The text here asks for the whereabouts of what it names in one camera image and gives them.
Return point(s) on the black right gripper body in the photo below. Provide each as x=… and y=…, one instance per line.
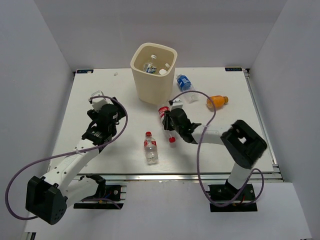
x=172, y=126

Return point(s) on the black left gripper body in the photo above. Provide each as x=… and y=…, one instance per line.
x=93, y=115

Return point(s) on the large red label bottle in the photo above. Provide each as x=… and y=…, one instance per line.
x=163, y=111

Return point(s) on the small red cap bottle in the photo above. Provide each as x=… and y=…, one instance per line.
x=150, y=148

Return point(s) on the green white label bottle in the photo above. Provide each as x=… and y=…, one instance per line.
x=149, y=66

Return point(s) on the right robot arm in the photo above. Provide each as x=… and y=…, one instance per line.
x=243, y=144

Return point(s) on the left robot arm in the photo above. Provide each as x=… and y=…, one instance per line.
x=49, y=196

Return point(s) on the beige plastic bin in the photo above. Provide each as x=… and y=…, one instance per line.
x=154, y=88

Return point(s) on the orange juice bottle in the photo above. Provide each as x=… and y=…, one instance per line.
x=218, y=100

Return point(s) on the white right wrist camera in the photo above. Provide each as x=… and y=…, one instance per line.
x=176, y=103

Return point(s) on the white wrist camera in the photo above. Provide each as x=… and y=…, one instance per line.
x=98, y=102
x=176, y=103

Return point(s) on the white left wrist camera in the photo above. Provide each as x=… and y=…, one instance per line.
x=98, y=102

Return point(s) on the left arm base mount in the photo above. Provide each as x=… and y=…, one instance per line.
x=107, y=196

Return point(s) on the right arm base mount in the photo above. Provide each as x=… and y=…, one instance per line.
x=220, y=194

